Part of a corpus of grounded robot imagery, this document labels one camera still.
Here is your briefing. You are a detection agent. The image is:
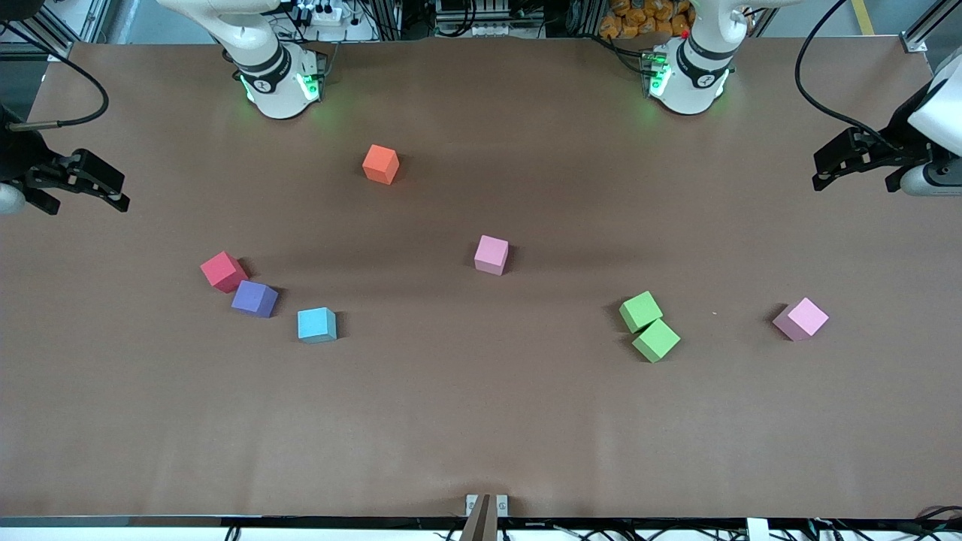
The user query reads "bag of orange items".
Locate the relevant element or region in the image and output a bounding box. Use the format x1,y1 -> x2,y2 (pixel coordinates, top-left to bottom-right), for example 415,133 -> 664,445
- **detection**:
599,0 -> 696,40

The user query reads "aluminium frame profile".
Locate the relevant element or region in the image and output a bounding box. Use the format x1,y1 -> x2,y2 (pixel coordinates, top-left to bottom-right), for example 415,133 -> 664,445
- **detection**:
0,0 -> 102,62
900,0 -> 962,53

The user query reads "white power strip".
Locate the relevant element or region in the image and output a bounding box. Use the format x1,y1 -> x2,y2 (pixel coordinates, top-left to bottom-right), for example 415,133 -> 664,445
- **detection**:
297,2 -> 354,25

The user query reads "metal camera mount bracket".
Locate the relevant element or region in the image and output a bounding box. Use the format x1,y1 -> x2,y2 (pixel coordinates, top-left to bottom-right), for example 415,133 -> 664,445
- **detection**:
464,494 -> 510,541

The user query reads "black table edge rail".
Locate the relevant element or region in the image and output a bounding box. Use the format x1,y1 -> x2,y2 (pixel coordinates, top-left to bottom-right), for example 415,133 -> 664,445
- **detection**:
0,515 -> 962,528

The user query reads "blue foam cube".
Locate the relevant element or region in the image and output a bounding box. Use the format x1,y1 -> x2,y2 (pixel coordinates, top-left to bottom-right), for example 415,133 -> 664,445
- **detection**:
297,307 -> 338,345

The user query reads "green foam cube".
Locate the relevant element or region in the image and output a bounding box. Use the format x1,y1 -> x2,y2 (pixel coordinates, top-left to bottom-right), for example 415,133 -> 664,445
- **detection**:
631,319 -> 682,364
619,291 -> 664,334

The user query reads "purple foam cube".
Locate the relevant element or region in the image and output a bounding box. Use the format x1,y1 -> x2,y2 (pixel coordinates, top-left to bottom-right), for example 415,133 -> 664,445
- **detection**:
231,280 -> 279,319

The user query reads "brown table cover sheet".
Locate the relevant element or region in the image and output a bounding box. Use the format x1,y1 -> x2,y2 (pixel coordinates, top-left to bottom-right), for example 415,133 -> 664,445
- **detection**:
0,38 -> 962,519

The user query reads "orange foam cube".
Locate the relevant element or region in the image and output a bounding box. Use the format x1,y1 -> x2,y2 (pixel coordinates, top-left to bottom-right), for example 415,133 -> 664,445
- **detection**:
362,144 -> 401,186

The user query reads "silver equipment rack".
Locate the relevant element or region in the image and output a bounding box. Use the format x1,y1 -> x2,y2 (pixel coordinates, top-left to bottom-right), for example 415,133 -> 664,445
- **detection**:
434,0 -> 521,38

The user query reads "pink foam cube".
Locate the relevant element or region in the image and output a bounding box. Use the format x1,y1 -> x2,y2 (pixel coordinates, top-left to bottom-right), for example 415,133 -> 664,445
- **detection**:
772,297 -> 830,342
473,234 -> 510,277

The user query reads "red foam cube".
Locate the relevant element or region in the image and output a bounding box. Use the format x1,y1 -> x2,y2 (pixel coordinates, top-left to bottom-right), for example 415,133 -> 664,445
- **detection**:
200,251 -> 250,294

